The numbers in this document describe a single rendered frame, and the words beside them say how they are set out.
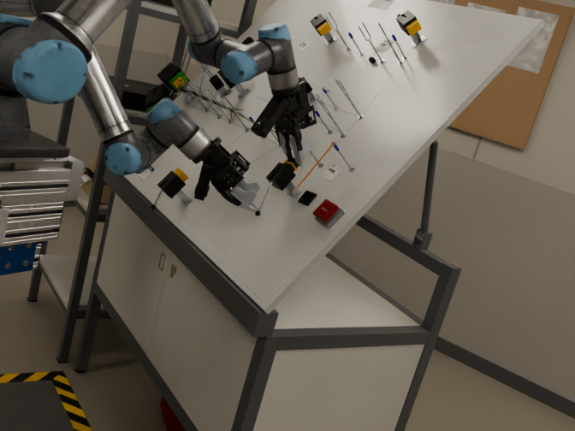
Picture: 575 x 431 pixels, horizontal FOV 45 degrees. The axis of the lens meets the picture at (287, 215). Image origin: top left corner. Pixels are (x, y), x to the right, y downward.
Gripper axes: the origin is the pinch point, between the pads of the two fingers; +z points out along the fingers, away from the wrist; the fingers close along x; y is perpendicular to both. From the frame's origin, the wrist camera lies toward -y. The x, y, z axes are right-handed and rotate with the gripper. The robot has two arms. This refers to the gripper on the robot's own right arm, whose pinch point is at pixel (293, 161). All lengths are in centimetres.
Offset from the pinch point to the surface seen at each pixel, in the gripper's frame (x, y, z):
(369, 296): -1, 16, 53
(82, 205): 113, -29, 34
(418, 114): -18.5, 28.7, -5.6
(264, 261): -9.1, -20.3, 17.1
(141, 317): 51, -39, 53
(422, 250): -12, 30, 39
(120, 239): 81, -28, 39
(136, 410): 72, -47, 102
